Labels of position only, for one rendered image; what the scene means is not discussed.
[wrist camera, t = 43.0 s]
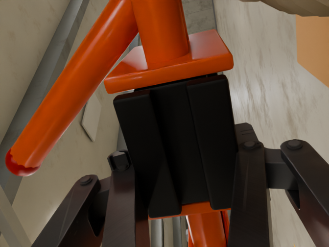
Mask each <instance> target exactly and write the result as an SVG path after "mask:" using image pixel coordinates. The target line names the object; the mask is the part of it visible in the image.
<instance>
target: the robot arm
mask: <svg viewBox="0 0 329 247"><path fill-rule="evenodd" d="M235 130H236V137H237V144H238V152H237V153H236V161H235V175H234V185H233V195H232V205H231V214H230V224H229V234H228V244H227V247H274V245H273V231H272V218H271V205H270V200H271V198H270V190H269V189H284V190H285V194H286V195H287V197H288V199H289V201H290V202H291V204H292V206H293V208H294V209H295V211H296V213H297V215H298V216H299V218H300V220H301V221H302V223H303V225H304V227H305V228H306V230H307V232H308V234H309V235H310V237H311V239H312V241H313V242H314V244H315V246H316V247H329V164H328V163H327V162H326V161H325V160H324V159H323V158H322V157H321V155H320V154H319V153H318V152H317V151H316V150H315V149H314V148H313V147H312V146H311V145H310V144H309V143H308V142H306V141H303V140H299V139H293V140H288V141H285V142H283V143H281V145H280V149H271V148H265V147H264V145H263V143H262V142H260V141H259V140H258V138H257V136H256V134H255V131H254V129H253V127H252V125H251V124H249V123H247V122H246V123H239V124H235ZM107 159H108V162H109V165H110V168H111V171H112V173H111V176H109V177H107V178H104V179H101V180H99V179H98V176H97V175H95V174H90V175H85V176H83V177H81V178H80V179H79V180H77V181H76V182H75V184H74V185H73V187H72V188H71V189H70V191H69V192H68V194H67V195H66V197H65V198H64V199H63V201H62V202H61V204H60V205H59V207H58V208H57V210H56V211H55V212H54V214H53V215H52V217H51V218H50V220H49V221H48V222H47V224H46V225H45V227H44V228H43V230H42V231H41V233H40V234H39V236H38V237H37V238H36V240H35V241H34V243H33V244H32V246H31V247H100V246H101V244H102V246H101V247H150V237H149V223H148V210H147V206H146V203H145V202H144V200H143V197H142V194H141V190H140V187H139V184H138V178H137V175H136V172H135V170H134V168H133V165H132V162H131V159H130V155H129V152H128V150H127V149H121V150H117V151H115V152H113V153H111V154H110V155H109V156H108V158H107Z"/></svg>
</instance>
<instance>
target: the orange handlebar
mask: <svg viewBox="0 0 329 247"><path fill-rule="evenodd" d="M131 3H132V7H133V11H134V15H135V19H136V23H137V26H138V30H139V34H140V38H141V43H142V47H143V51H144V55H145V59H146V62H148V63H159V62H165V61H169V60H173V59H176V58H179V57H182V56H184V55H186V54H188V53H189V50H188V44H187V40H189V37H188V31H187V25H186V20H185V16H184V10H183V5H182V0H131ZM186 219H187V222H188V229H187V230H186V239H187V241H188V247H227V244H228V234H229V224H230V221H229V216H228V211H227V210H226V211H218V212H210V213H203V214H195V215H187V216H186Z"/></svg>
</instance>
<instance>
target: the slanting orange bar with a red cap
mask: <svg viewBox="0 0 329 247"><path fill-rule="evenodd" d="M138 33H139V30H138V26H137V23H136V19H135V15H134V11H133V7H132V3H131V0H109V2H108V3H107V5H106V6H105V8H104V9H103V11H102V12H101V14H100V15H99V17H98V18H97V20H96V22H95V23H94V25H93V26H92V28H91V29H90V31H89V32H88V34H87V35H86V37H85V38H84V40H83V41H82V43H81V44H80V46H79V47H78V49H77V50H76V52H75V53H74V55H73V56H72V58H71V59H70V61H69V62H68V64H67V65H66V66H65V68H64V69H63V71H62V72H61V74H60V75H59V77H58V78H57V80H56V81H55V83H54V85H53V86H52V88H51V89H50V91H49V92H48V94H47V95H46V97H45V98H44V100H43V101H42V103H41V104H40V106H39V107H38V109H37V110H36V112H35V113H34V115H33V116H32V118H31V119H30V121H29V122H28V124H27V125H26V127H25V128H24V130H23V131H22V133H21V134H20V136H19V137H18V139H17V140H16V142H15V143H14V145H13V146H12V147H11V148H10V149H9V151H8V152H7V154H6V156H5V164H6V167H7V169H8V170H9V171H10V172H11V173H13V174H15V175H16V176H29V175H31V174H34V173H35V172H36V171H37V170H38V169H39V168H40V166H41V165H42V162H43V160H44V159H45V158H46V156H47V155H48V154H49V152H50V151H51V150H52V148H53V147H54V146H55V144H56V143H57V142H58V140H59V139H60V138H61V136H62V135H63V134H64V132H65V131H66V130H67V128H68V127H69V125H70V124H71V123H72V121H73V120H74V119H75V117H76V116H77V115H78V113H79V112H80V111H81V109H82V108H83V107H84V105H85V104H86V102H87V101H88V100H89V98H90V97H91V96H92V94H93V93H94V92H95V90H96V89H97V88H98V86H99V85H100V84H101V82H102V81H103V79H104V78H105V77H106V75H107V74H108V73H109V71H110V70H111V69H112V67H113V66H114V65H115V64H116V62H117V61H118V60H119V58H120V57H121V56H122V54H123V53H124V52H125V50H126V49H127V48H128V46H129V45H130V43H131V42H132V41H133V39H134V38H135V37H136V35H137V34H138Z"/></svg>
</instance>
